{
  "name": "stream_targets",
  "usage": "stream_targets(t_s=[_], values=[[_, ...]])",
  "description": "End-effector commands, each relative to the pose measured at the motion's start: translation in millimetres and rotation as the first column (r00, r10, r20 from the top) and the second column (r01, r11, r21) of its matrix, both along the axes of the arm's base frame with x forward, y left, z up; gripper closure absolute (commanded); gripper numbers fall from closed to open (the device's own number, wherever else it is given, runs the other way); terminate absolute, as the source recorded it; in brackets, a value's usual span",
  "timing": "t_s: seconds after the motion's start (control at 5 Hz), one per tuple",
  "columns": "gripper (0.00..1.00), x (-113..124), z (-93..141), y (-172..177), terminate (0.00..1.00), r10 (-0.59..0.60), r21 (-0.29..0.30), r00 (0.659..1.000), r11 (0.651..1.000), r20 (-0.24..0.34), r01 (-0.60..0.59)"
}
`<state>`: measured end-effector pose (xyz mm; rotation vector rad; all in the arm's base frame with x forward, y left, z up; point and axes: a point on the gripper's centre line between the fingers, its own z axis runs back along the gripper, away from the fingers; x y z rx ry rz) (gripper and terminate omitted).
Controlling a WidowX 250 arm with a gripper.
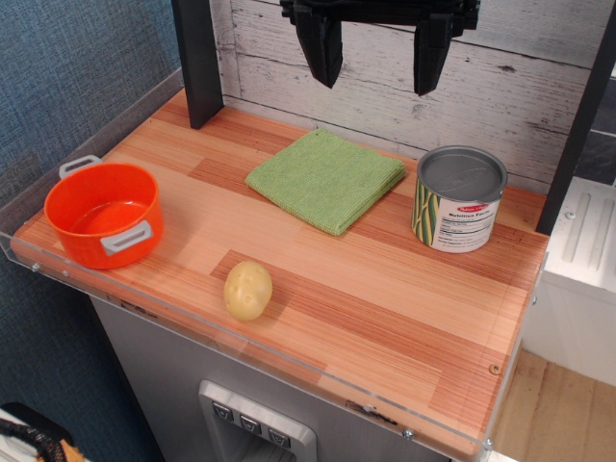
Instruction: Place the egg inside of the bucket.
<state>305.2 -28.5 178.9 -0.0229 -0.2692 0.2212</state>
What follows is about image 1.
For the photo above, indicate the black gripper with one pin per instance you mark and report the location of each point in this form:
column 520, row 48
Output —
column 319, row 31

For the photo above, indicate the yellow toy potato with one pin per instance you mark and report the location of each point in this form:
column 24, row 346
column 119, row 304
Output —
column 247, row 291

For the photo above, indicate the folded green cloth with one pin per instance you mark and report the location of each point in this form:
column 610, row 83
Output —
column 325, row 180

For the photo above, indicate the toy corn can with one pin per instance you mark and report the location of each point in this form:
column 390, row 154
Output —
column 457, row 197

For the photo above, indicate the white toy sink unit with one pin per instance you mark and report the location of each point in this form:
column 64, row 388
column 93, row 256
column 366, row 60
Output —
column 571, row 319

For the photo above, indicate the grey toy fridge front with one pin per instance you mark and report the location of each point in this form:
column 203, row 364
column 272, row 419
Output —
column 165, row 368

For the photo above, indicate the clear acrylic edge guard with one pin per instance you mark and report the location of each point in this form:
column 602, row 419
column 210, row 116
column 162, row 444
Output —
column 372, row 316

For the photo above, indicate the silver dispenser panel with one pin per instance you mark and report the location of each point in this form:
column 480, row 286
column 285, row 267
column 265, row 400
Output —
column 242, row 429

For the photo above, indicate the dark grey left post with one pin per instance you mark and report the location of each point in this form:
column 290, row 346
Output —
column 199, row 59

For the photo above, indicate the dark grey post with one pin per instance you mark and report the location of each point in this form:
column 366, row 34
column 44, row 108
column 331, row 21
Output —
column 587, row 109
column 199, row 59

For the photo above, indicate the dark grey right post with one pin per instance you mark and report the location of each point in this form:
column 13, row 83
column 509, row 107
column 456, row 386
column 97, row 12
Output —
column 587, row 109

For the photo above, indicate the orange pot with grey handles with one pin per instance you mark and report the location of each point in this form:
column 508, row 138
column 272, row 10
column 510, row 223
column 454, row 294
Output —
column 106, row 215

